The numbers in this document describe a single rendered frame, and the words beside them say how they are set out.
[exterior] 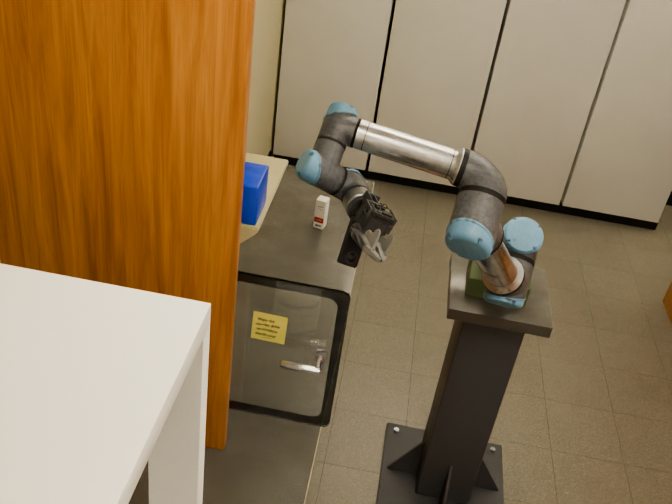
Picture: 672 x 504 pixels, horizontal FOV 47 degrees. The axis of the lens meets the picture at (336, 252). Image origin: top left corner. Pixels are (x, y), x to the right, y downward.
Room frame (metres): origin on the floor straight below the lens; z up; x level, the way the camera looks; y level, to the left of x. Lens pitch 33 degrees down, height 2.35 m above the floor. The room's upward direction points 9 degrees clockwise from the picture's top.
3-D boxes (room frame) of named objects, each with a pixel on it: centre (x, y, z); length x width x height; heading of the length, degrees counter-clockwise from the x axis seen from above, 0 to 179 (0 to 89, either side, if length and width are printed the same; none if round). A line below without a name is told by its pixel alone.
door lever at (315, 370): (1.28, 0.04, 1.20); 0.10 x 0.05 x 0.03; 86
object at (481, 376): (2.06, -0.54, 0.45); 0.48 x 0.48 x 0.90; 86
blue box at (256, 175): (1.37, 0.21, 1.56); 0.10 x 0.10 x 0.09; 86
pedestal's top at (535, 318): (2.06, -0.54, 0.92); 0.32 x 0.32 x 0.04; 86
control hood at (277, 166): (1.47, 0.21, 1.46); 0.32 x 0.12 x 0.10; 176
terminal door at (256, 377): (1.31, 0.11, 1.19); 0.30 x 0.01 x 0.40; 86
